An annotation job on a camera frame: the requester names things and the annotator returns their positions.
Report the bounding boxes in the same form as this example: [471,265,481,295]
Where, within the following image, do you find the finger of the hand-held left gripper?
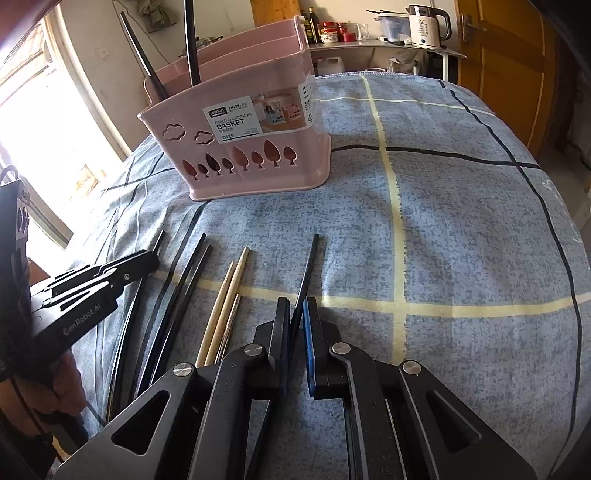
[55,250,160,280]
[28,270,139,319]

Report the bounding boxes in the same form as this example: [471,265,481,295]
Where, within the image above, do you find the window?
[0,9,134,259]

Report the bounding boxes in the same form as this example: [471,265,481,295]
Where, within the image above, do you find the clear plastic storage box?
[375,14,409,43]

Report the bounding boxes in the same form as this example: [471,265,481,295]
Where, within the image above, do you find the hanging cloth bag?
[137,0,161,34]

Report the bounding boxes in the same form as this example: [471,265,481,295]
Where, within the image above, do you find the light wooden chopstick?
[195,261,236,367]
[204,247,251,366]

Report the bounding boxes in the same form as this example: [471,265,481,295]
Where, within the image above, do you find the white plastic jug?
[318,56,346,77]

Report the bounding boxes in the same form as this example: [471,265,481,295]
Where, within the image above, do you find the black chopstick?
[184,0,201,87]
[105,230,166,423]
[247,234,320,480]
[139,244,214,395]
[129,233,207,393]
[120,10,169,101]

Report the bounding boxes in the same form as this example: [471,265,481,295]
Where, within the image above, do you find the brown wooden door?
[455,0,561,155]

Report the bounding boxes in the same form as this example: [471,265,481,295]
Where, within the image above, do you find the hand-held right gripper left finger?
[53,298,291,480]

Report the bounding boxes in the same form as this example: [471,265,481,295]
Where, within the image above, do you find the bamboo cutting board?
[249,0,303,28]

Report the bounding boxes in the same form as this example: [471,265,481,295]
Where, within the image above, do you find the steel kitchen table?
[308,38,467,81]

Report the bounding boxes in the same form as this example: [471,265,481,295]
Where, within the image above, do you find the silver metal chopstick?
[216,294,243,364]

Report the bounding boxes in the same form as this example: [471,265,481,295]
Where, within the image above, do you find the metal door handle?
[459,13,486,44]

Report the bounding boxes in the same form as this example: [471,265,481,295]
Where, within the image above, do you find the pink plastic chopstick basket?
[137,14,332,201]

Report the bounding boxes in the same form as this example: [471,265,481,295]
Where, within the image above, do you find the person's left hand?
[46,350,89,418]

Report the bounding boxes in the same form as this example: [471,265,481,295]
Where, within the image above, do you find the white electric kettle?
[406,4,452,48]

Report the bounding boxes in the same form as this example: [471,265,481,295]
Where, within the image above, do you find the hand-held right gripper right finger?
[302,296,539,480]

